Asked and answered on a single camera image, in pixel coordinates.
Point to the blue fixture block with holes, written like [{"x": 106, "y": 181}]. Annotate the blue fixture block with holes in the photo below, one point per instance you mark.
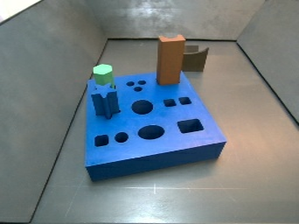
[{"x": 162, "y": 129}]

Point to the black curved cradle stand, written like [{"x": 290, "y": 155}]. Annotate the black curved cradle stand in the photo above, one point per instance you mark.
[{"x": 194, "y": 59}]

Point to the blue star peg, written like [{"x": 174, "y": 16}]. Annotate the blue star peg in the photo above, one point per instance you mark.
[{"x": 105, "y": 98}]

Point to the brown tall peg block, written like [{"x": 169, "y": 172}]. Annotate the brown tall peg block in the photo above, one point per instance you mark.
[{"x": 170, "y": 59}]

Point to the green octagonal peg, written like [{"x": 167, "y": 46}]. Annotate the green octagonal peg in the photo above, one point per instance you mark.
[{"x": 103, "y": 75}]

